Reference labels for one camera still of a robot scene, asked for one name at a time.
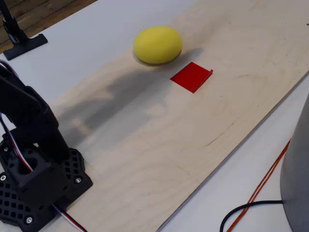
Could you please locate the yellow foam ball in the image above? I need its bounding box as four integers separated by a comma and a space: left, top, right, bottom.
133, 26, 183, 65

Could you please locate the black stand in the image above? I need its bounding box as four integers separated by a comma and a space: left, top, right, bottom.
0, 0, 48, 61

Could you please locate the red square plate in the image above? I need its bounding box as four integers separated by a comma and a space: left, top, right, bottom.
169, 61, 214, 93

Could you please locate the red white black base wire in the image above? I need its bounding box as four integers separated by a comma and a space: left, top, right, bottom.
52, 203, 88, 232

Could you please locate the black lattice robot base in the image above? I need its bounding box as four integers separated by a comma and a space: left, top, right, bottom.
0, 134, 94, 232

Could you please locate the grey cone-shaped base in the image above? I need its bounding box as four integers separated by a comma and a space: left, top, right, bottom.
280, 91, 309, 232

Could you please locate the red white black arm wire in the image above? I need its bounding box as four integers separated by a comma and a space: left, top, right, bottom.
0, 60, 34, 173

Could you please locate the black cable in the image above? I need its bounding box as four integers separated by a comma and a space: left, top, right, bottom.
220, 200, 283, 232

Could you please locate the orange cord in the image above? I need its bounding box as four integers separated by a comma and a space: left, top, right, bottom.
226, 139, 292, 232

